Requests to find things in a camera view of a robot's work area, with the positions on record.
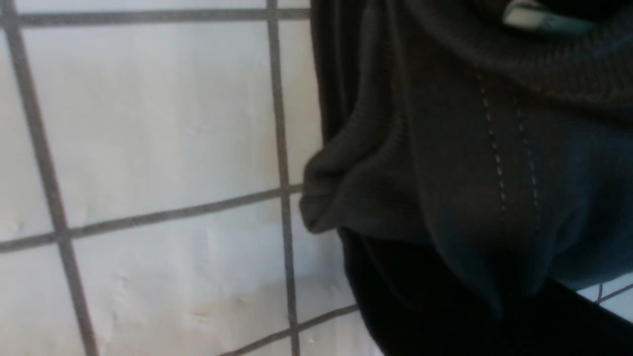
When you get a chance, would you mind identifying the white grid paper mat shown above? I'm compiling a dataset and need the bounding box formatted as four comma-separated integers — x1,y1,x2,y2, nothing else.
1,0,632,356

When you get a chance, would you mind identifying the dark gray long-sleeve shirt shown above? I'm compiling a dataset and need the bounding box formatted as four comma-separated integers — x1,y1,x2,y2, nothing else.
300,0,633,356

